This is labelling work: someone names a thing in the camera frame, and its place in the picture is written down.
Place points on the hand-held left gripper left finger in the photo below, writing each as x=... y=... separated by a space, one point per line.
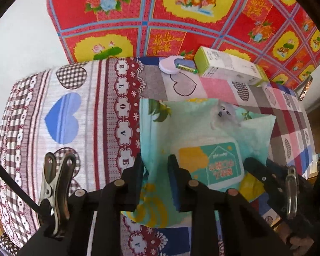
x=134 y=181

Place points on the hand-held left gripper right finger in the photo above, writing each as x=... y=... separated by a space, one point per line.
x=173 y=181

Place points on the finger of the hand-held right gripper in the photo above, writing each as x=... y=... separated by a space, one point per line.
x=261 y=172

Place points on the teal wet wipes packet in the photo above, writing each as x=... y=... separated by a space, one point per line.
x=216 y=165

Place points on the long white green box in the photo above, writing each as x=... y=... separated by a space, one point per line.
x=229 y=64

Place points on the brown wooden furniture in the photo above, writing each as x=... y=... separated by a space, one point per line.
x=318 y=128

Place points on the metal spring clip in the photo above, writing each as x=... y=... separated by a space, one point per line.
x=58 y=184

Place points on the shiny metal object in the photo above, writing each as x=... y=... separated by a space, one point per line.
x=305 y=88

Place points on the heart patterned bed sheet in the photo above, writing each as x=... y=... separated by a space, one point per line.
x=69 y=98

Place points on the green yellow battery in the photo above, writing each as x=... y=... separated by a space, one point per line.
x=186 y=68

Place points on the pale pink round lid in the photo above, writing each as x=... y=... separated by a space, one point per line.
x=168 y=65

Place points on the red floral cloth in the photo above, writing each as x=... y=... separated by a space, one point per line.
x=149 y=5

